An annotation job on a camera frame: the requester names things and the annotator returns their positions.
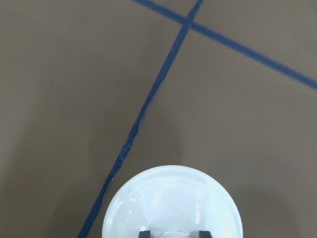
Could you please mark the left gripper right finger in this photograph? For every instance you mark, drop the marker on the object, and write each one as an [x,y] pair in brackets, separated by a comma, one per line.
[205,234]

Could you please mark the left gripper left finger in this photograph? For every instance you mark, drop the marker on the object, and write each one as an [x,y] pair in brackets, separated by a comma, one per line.
[144,234]

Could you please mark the white saucer lid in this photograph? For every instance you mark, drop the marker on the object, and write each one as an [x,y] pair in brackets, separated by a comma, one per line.
[172,202]

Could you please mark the brown paper table cover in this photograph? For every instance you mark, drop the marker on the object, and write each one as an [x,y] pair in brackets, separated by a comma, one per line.
[237,104]

